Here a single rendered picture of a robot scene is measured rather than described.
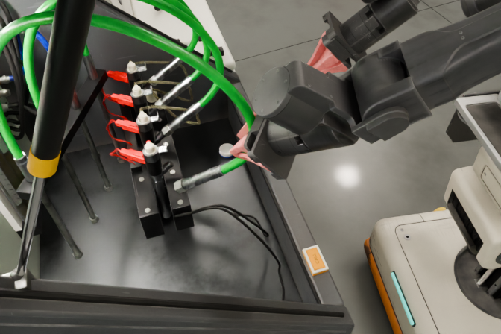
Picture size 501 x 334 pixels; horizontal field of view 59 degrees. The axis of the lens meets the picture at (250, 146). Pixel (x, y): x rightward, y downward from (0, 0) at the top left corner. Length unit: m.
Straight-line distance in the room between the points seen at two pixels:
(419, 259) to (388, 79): 1.27
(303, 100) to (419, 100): 0.11
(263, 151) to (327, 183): 1.60
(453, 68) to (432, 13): 3.03
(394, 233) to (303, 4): 2.07
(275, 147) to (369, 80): 0.15
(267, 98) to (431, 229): 1.37
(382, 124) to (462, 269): 1.32
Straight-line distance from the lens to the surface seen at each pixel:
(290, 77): 0.45
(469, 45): 0.46
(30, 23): 0.58
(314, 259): 0.83
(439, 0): 3.66
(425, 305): 1.63
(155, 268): 0.98
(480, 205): 1.21
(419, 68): 0.46
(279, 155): 0.57
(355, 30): 0.72
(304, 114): 0.47
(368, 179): 2.21
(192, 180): 0.71
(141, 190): 0.91
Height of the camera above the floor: 1.69
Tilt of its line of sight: 48 degrees down
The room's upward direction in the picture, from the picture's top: straight up
